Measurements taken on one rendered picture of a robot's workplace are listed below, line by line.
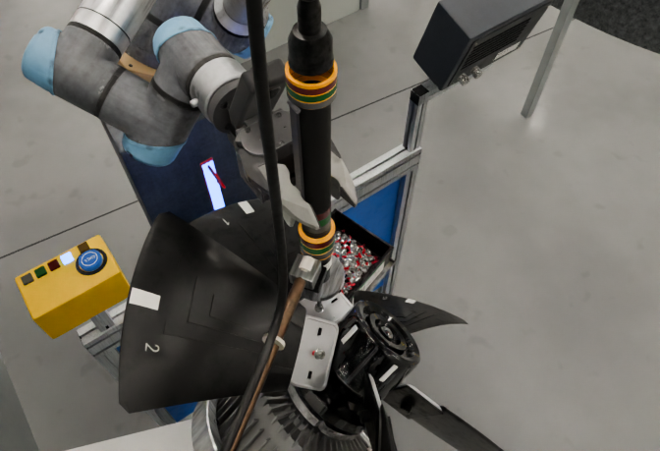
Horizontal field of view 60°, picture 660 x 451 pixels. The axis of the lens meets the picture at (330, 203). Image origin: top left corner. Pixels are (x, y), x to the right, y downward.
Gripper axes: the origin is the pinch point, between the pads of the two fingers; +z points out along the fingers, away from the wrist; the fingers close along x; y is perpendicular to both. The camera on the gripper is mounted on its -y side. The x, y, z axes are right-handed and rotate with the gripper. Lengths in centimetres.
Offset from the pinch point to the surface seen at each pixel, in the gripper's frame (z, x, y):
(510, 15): -33, -69, 27
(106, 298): -34, 26, 48
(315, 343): 3.2, 4.6, 24.1
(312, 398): 7.4, 8.1, 29.6
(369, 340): 7.2, -1.2, 23.4
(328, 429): 11.3, 8.3, 32.6
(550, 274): -9, -111, 150
